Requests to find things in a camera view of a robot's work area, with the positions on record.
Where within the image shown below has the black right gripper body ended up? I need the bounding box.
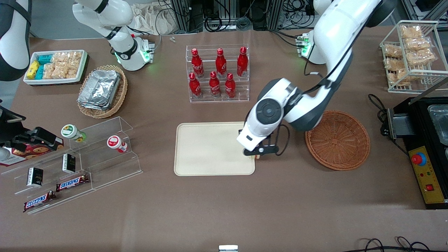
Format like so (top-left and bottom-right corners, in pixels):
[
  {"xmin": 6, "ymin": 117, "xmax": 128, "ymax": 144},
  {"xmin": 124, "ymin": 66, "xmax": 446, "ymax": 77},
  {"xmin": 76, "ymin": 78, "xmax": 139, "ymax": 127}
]
[{"xmin": 0, "ymin": 107, "xmax": 27, "ymax": 147}]

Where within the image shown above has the cream plastic tray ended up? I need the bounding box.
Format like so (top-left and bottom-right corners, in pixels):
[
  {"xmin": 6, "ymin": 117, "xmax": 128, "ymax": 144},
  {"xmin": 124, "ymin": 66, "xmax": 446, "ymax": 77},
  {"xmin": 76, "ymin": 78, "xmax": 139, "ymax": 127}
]
[{"xmin": 174, "ymin": 121, "xmax": 256, "ymax": 176}]

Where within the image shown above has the round brown wicker basket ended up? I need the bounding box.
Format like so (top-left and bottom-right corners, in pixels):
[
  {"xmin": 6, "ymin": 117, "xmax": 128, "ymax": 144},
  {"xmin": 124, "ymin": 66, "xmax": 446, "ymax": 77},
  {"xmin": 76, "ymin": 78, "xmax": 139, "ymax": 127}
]
[{"xmin": 305, "ymin": 111, "xmax": 371, "ymax": 172}]

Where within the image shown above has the oval light wicker basket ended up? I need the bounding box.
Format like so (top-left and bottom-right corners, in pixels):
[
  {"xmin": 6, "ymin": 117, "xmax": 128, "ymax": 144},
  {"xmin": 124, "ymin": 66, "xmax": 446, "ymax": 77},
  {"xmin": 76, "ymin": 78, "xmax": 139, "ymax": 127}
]
[{"xmin": 77, "ymin": 65, "xmax": 128, "ymax": 119}]

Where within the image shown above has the red cookie box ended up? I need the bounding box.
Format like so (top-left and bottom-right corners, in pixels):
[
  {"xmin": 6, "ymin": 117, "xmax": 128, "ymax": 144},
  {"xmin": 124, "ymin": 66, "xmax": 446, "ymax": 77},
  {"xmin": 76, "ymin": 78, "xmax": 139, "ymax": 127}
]
[{"xmin": 0, "ymin": 137, "xmax": 65, "ymax": 167}]

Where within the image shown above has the green lid yogurt cup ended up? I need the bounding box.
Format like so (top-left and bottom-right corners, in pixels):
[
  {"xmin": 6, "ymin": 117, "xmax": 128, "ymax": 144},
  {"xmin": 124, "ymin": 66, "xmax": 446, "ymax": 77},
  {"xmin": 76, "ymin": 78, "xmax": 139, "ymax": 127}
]
[{"xmin": 61, "ymin": 124, "xmax": 87, "ymax": 143}]

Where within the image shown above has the small black box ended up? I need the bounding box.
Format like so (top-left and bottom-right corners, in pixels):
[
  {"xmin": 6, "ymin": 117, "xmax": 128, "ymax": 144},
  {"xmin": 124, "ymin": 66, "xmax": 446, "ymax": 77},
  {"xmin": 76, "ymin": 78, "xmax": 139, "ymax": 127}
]
[
  {"xmin": 62, "ymin": 153, "xmax": 76, "ymax": 174},
  {"xmin": 27, "ymin": 167, "xmax": 44, "ymax": 187}
]

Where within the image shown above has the white rectangular snack bin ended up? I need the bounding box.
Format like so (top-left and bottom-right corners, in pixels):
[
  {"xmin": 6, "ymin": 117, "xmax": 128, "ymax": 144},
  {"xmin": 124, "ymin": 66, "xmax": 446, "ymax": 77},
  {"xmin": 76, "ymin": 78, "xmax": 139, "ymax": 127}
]
[{"xmin": 23, "ymin": 50, "xmax": 88, "ymax": 86}]

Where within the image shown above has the snickers bar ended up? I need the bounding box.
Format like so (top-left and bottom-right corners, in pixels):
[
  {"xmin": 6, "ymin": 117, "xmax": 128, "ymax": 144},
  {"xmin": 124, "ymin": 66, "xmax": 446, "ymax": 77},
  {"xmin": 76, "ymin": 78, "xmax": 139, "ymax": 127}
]
[
  {"xmin": 56, "ymin": 174, "xmax": 90, "ymax": 193},
  {"xmin": 23, "ymin": 191, "xmax": 57, "ymax": 213}
]

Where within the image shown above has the clear acrylic bottle rack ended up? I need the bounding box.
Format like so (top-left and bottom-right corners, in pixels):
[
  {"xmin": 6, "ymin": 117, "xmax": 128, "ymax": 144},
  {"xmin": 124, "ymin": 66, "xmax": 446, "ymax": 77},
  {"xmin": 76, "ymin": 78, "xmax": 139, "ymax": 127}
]
[{"xmin": 185, "ymin": 44, "xmax": 250, "ymax": 103}]

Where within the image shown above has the yellow snack pack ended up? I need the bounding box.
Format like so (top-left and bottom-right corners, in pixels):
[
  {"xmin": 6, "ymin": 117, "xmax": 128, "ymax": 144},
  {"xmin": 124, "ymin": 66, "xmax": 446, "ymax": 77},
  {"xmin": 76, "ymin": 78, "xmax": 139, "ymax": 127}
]
[{"xmin": 27, "ymin": 60, "xmax": 40, "ymax": 80}]

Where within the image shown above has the clear acrylic step shelf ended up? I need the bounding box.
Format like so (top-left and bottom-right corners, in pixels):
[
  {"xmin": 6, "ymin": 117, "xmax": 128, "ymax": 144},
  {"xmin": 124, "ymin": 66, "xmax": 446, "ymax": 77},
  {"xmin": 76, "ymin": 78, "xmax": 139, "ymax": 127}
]
[{"xmin": 0, "ymin": 116, "xmax": 144, "ymax": 215}]

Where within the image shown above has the red cola bottle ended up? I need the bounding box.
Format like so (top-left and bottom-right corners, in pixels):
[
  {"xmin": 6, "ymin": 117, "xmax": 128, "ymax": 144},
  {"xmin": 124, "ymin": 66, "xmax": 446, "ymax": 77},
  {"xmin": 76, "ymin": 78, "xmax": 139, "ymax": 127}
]
[
  {"xmin": 209, "ymin": 71, "xmax": 222, "ymax": 98},
  {"xmin": 215, "ymin": 48, "xmax": 227, "ymax": 78},
  {"xmin": 224, "ymin": 73, "xmax": 237, "ymax": 99},
  {"xmin": 191, "ymin": 48, "xmax": 205, "ymax": 78},
  {"xmin": 237, "ymin": 47, "xmax": 249, "ymax": 78},
  {"xmin": 189, "ymin": 72, "xmax": 202, "ymax": 99}
]

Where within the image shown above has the red lid yogurt cup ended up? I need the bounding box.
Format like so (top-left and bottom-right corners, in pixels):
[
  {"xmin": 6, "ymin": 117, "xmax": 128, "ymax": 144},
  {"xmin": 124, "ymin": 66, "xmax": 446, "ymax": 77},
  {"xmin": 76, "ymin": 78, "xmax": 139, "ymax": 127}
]
[{"xmin": 107, "ymin": 135, "xmax": 128, "ymax": 153}]

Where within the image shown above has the stack of foil trays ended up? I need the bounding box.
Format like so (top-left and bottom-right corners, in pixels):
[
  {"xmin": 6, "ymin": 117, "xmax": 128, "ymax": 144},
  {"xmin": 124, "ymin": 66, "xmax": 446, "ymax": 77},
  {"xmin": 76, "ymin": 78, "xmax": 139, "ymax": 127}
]
[{"xmin": 78, "ymin": 69, "xmax": 121, "ymax": 111}]

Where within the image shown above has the beige crumpled cloth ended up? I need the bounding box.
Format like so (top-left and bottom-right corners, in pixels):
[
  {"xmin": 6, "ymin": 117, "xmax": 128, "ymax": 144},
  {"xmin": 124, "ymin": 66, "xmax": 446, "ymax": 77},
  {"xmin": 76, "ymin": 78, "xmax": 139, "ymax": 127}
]
[{"xmin": 129, "ymin": 3, "xmax": 177, "ymax": 36}]

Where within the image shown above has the fried snack bag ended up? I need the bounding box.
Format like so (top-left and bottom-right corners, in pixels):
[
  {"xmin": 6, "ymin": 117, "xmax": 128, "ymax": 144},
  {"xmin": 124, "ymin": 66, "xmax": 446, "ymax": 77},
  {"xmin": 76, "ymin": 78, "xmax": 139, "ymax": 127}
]
[
  {"xmin": 404, "ymin": 37, "xmax": 433, "ymax": 52},
  {"xmin": 400, "ymin": 25, "xmax": 423, "ymax": 40},
  {"xmin": 387, "ymin": 68, "xmax": 420, "ymax": 87},
  {"xmin": 383, "ymin": 44, "xmax": 404, "ymax": 59},
  {"xmin": 384, "ymin": 58, "xmax": 406, "ymax": 71},
  {"xmin": 406, "ymin": 49, "xmax": 437, "ymax": 67}
]

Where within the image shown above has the black food warmer appliance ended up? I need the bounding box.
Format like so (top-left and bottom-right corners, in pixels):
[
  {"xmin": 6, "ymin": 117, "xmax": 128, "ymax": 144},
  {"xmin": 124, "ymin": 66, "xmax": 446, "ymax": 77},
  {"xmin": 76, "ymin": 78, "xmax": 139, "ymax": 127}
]
[{"xmin": 380, "ymin": 96, "xmax": 448, "ymax": 152}]

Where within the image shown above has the black yellow emergency stop box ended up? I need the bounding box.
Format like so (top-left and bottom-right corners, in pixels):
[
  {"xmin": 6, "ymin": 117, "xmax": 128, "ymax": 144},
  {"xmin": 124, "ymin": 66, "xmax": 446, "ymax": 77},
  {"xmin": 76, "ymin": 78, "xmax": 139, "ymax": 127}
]
[{"xmin": 407, "ymin": 145, "xmax": 448, "ymax": 210}]

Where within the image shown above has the black appliance power cable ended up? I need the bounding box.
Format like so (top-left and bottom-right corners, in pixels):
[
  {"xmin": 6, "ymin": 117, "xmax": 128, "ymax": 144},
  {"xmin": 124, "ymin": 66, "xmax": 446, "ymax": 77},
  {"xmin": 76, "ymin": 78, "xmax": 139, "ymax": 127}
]
[{"xmin": 368, "ymin": 93, "xmax": 410, "ymax": 155}]

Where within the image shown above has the coiled black cable bundle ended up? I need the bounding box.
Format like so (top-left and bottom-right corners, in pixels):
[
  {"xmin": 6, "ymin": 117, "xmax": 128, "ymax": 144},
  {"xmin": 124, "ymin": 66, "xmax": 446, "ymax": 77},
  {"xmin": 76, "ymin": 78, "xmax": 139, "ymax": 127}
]
[{"xmin": 204, "ymin": 14, "xmax": 224, "ymax": 33}]

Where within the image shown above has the aluminium extrusion frame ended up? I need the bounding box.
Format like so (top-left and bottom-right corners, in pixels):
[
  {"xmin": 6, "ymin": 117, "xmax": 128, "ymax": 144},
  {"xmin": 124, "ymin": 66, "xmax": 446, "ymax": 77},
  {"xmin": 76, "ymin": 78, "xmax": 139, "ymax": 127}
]
[{"xmin": 170, "ymin": 0, "xmax": 191, "ymax": 34}]

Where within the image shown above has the black floor cable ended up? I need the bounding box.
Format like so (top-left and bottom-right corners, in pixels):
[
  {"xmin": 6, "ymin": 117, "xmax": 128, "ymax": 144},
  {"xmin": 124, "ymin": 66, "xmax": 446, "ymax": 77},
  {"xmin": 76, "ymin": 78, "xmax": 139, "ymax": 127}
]
[{"xmin": 350, "ymin": 237, "xmax": 432, "ymax": 252}]

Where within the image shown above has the white wire basket rack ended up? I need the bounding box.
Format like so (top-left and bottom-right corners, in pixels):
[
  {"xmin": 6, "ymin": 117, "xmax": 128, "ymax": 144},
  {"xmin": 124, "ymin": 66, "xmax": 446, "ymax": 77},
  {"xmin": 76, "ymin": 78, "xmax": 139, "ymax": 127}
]
[{"xmin": 379, "ymin": 20, "xmax": 448, "ymax": 95}]

